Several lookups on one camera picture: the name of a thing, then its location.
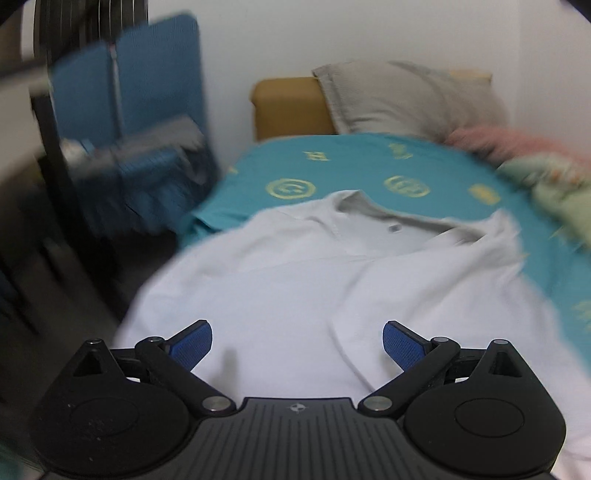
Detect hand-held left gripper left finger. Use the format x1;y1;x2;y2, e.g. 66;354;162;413
70;320;233;418

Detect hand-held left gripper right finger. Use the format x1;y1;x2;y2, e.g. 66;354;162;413
358;320;526;419

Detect white polo shirt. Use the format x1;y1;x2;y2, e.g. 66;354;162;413
112;191;585;480

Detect teal patterned bed sheet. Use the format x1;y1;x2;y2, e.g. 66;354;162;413
178;133;591;377

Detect light green patterned quilt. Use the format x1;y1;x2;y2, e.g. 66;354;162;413
496;154;591;250

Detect pink fluffy blanket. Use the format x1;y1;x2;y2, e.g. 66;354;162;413
444;126;591;172

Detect blue folding chair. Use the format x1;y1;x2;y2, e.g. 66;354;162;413
48;14;222;238

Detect grey pillow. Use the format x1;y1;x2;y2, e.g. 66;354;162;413
312;60;509;141

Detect wooden headboard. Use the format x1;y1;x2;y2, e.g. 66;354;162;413
250;69;492;142

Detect black metal rack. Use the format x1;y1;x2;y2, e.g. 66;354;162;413
28;0;153;232

